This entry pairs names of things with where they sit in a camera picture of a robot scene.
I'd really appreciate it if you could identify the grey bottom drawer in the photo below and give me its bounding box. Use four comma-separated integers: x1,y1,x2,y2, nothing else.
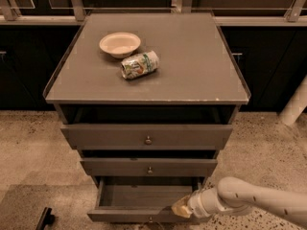
87,176,204,223

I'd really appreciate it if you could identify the grey drawer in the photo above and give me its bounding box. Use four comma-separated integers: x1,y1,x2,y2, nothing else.
81,157,217,177
61,124,232,150
87,176,204,223

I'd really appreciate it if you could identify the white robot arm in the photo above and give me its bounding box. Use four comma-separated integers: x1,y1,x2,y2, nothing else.
172,177,307,227

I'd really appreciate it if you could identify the grey drawer cabinet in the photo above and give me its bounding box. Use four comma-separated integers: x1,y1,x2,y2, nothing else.
42,12,251,190

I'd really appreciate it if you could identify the grey middle drawer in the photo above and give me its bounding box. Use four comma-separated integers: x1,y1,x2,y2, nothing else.
81,157,217,177

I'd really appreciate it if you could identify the grey top drawer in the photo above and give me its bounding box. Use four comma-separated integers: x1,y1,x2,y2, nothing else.
61,124,232,150

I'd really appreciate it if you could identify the black object on floor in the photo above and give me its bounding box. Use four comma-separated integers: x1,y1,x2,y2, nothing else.
35,207,55,230

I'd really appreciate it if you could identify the crushed soda can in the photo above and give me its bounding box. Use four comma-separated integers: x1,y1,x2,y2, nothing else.
121,51,159,80

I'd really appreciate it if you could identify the white bowl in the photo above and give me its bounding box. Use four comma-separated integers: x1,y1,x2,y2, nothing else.
99,33,141,58

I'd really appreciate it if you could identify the white cylindrical post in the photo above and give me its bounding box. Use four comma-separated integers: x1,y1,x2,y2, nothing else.
279,76,307,126

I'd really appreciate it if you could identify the metal window railing frame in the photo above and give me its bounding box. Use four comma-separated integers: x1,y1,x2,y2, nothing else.
0,0,307,27

